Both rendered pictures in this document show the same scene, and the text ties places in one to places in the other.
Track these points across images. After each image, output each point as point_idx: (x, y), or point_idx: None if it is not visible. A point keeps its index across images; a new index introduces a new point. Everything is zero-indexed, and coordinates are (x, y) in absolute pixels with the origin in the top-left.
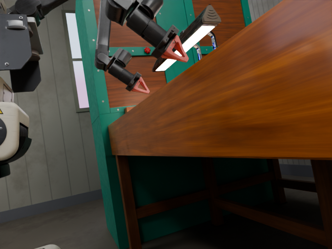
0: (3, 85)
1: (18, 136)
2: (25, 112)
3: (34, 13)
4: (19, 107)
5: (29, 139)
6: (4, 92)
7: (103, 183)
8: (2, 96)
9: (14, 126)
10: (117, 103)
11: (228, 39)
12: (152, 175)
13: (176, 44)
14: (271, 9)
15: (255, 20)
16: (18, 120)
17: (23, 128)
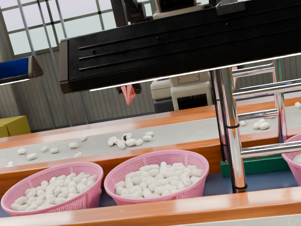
0: (178, 76)
1: (174, 105)
2: (198, 86)
3: (209, 1)
4: (177, 90)
5: (196, 103)
6: (180, 78)
7: None
8: (178, 81)
9: (172, 101)
10: None
11: (67, 127)
12: None
13: (126, 91)
14: (51, 130)
15: (56, 129)
16: (173, 98)
17: (195, 95)
